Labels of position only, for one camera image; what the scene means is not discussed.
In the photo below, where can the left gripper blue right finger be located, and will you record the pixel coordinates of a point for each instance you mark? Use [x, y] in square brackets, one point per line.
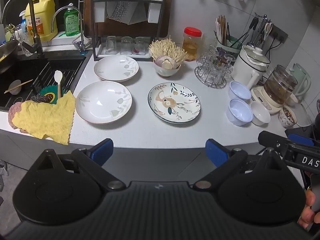
[216, 153]

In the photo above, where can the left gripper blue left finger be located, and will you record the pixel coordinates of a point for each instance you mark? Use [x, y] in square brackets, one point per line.
[101, 152]

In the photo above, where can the blue plastic bowl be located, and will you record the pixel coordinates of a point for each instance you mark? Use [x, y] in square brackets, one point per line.
[239, 113]
[238, 91]

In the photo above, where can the white leaf plate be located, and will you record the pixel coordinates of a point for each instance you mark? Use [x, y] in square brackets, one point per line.
[117, 68]
[103, 102]

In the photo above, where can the small white ceramic bowl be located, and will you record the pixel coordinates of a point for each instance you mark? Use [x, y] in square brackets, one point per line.
[261, 115]

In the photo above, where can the person right hand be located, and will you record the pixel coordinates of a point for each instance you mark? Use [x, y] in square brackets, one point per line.
[308, 216]

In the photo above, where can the patterned bowl with grains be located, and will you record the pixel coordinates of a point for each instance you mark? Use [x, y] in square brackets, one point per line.
[287, 117]

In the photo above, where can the yellow dish cloth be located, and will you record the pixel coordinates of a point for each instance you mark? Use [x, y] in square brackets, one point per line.
[44, 120]

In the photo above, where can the deer pattern plate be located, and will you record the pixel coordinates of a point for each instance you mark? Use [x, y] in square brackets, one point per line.
[174, 103]

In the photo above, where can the glass health kettle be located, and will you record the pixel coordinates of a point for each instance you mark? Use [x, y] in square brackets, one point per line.
[276, 90]

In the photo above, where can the green electric kettle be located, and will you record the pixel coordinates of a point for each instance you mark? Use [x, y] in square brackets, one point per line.
[303, 79]

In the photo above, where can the sunflower pot holder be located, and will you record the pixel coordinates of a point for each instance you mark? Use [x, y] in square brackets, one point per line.
[51, 93]

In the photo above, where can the white electric cooking pot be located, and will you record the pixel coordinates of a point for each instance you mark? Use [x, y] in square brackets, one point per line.
[249, 66]

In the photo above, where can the white bowl with vegetables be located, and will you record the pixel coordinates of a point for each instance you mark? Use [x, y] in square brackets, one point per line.
[166, 72]

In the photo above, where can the halved red onion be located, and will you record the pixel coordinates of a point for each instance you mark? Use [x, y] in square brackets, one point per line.
[166, 62]

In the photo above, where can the upturned drinking glass middle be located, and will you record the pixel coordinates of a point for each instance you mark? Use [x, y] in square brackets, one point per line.
[126, 45]

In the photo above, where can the upturned drinking glass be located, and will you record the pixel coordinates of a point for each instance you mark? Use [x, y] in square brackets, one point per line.
[126, 45]
[111, 45]
[141, 46]

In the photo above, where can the chrome faucet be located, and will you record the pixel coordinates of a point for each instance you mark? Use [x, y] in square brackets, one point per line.
[79, 45]

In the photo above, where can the upturned drinking glass left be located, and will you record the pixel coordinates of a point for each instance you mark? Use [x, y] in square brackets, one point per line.
[111, 45]

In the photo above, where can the green utensil holder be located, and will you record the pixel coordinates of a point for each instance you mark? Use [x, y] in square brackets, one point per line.
[224, 38]

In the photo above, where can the upturned drinking glass right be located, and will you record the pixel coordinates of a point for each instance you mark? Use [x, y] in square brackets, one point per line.
[141, 46]

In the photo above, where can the enoki mushroom bunch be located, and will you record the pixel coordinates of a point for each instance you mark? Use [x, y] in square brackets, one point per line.
[167, 47]

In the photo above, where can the red lid plastic jar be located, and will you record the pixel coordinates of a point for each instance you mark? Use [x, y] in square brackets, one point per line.
[192, 38]

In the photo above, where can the dark tall faucet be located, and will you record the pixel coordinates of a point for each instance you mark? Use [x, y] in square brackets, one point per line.
[37, 46]

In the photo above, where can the green dish soap bottle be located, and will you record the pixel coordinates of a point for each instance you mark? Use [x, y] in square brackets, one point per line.
[71, 21]

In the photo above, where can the metal pan in sink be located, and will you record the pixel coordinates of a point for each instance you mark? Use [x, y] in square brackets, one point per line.
[8, 55]

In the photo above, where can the black dish rack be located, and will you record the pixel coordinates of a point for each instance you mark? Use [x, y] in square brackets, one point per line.
[133, 18]

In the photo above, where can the yellow detergent jug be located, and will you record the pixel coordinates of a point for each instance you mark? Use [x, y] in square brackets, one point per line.
[44, 12]

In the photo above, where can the wire glass rack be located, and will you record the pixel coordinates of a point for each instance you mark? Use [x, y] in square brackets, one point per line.
[214, 67]

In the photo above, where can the white spatula wooden handle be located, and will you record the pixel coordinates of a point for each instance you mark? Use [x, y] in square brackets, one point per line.
[58, 75]

